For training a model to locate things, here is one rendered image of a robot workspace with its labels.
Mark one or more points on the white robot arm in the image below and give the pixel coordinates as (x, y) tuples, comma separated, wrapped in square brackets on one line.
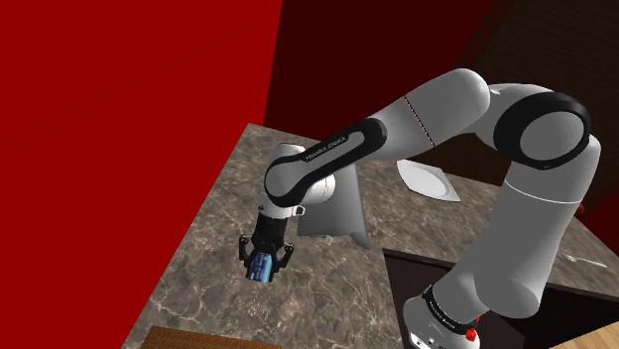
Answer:
[(527, 241)]

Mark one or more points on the blue can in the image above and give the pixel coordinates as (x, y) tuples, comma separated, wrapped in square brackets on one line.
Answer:
[(260, 268)]

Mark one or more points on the silver fork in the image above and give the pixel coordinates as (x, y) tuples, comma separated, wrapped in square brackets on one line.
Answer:
[(582, 260)]

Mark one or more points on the grey flared metal stand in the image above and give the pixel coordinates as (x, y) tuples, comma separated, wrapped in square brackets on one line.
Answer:
[(343, 212)]

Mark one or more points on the white square plate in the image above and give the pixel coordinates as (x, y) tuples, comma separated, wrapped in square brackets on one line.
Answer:
[(428, 183)]

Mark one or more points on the brown wooden board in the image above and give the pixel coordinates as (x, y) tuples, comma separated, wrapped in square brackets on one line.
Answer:
[(208, 339)]

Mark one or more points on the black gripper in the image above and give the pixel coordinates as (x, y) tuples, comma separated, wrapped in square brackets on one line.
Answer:
[(270, 232)]

